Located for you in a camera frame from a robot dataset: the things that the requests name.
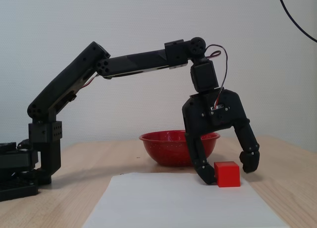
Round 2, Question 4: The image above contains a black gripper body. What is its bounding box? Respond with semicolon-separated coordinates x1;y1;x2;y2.
181;87;250;137

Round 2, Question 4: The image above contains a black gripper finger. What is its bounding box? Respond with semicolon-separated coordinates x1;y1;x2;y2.
232;118;261;174
185;131;217;186

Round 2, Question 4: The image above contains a red cube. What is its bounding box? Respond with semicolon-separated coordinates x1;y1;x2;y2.
213;161;241;188

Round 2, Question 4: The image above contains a red speckled enamel bowl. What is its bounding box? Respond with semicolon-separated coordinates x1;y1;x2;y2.
139;130;221;167

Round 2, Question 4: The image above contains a white paper sheet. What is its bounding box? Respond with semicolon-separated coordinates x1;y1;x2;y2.
81;172;290;228

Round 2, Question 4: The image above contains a red white servo wire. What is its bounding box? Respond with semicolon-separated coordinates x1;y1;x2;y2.
205;44;230;110

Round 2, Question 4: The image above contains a dark hanging cable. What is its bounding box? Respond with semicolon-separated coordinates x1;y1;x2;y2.
276;0;317;43

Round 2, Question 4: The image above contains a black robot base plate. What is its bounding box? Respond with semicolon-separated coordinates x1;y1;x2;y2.
0;141;40;203

